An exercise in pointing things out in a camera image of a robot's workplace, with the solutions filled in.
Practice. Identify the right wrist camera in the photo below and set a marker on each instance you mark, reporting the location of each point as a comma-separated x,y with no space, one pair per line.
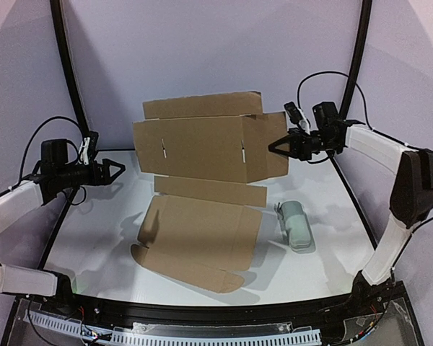
297,117

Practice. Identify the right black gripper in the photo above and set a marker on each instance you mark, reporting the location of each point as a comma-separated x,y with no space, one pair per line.
296,144

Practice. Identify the brown cardboard box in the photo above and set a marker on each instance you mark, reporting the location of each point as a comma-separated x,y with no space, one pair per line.
208,155

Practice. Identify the black front frame rail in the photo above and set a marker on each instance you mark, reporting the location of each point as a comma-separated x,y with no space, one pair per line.
123,314

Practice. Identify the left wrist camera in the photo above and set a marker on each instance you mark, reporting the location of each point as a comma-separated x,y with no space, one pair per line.
87,150

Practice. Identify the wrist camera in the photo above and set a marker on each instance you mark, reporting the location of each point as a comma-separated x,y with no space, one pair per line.
297,117
87,150

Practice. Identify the right black frame post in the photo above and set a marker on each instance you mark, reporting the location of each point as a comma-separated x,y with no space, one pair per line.
356,60

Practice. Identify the white slotted cable duct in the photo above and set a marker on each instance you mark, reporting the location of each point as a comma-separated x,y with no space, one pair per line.
174,335

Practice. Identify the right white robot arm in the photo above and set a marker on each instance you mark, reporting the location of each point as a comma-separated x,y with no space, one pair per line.
411,198

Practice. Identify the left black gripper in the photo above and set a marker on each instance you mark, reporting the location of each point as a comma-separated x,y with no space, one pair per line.
99,173

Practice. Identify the left black frame post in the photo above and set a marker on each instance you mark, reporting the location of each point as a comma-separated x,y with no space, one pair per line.
57,16

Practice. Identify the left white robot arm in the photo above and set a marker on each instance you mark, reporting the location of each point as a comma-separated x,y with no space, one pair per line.
52,175

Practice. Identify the black frame post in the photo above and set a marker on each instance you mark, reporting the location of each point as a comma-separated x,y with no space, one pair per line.
57,16
356,60

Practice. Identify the pale green glasses case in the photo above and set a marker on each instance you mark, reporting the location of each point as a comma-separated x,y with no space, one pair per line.
295,226

